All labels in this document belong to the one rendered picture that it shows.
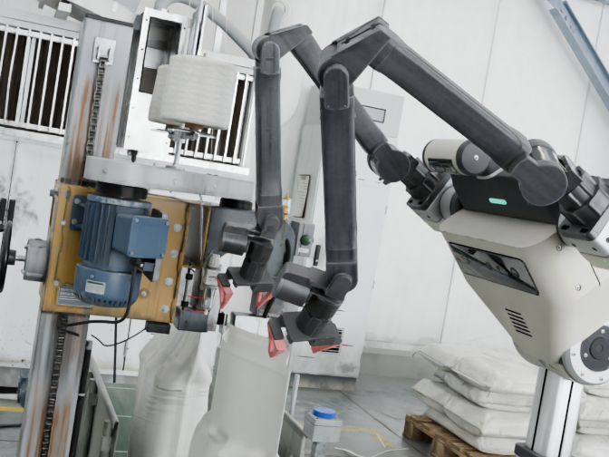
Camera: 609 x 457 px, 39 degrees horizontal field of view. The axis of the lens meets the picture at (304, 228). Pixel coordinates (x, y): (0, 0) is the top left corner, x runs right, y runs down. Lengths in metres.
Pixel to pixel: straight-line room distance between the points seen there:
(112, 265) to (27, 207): 2.92
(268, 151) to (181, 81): 0.27
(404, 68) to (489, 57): 5.90
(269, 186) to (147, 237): 0.29
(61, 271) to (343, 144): 0.98
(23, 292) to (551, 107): 4.62
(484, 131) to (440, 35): 5.63
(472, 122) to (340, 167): 0.23
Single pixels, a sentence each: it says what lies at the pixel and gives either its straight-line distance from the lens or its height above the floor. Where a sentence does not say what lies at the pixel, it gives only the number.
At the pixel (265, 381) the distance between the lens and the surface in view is 1.86.
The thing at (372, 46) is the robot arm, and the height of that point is 1.66.
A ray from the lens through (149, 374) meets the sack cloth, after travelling 2.63.
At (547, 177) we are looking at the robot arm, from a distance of 1.44.
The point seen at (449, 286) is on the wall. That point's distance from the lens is 7.15.
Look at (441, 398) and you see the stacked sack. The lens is 5.08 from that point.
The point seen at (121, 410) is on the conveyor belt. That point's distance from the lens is 3.71.
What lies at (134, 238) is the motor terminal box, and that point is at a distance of 1.90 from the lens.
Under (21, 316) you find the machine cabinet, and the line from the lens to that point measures 4.96.
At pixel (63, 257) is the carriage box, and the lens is 2.17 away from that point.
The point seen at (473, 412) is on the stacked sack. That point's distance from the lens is 4.80.
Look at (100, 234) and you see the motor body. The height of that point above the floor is 1.25.
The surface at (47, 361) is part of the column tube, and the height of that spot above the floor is 0.89.
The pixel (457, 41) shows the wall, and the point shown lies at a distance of 7.10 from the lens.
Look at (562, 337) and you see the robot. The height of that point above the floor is 1.22.
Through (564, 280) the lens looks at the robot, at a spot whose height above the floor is 1.33.
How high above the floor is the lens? 1.43
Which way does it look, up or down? 3 degrees down
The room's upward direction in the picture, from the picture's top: 9 degrees clockwise
